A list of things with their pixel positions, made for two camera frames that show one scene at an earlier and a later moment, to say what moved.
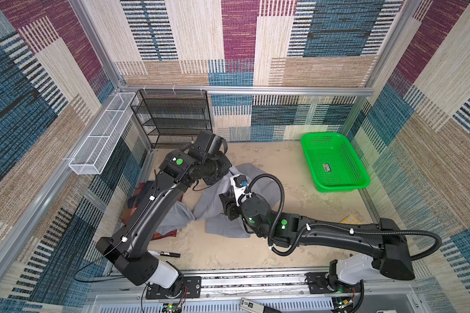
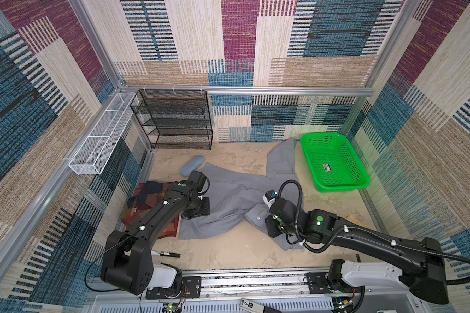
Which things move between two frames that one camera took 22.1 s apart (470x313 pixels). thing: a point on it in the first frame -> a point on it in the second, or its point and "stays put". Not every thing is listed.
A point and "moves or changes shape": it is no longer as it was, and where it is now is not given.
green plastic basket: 333,165 stays put
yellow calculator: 350,220 stays put
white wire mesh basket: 92,156 stays put
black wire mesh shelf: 172,117 stays put
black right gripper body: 234,212 -> 275,227
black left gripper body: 215,170 -> 202,208
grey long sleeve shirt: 205,203 moves or changes shape
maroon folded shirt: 140,189 stays put
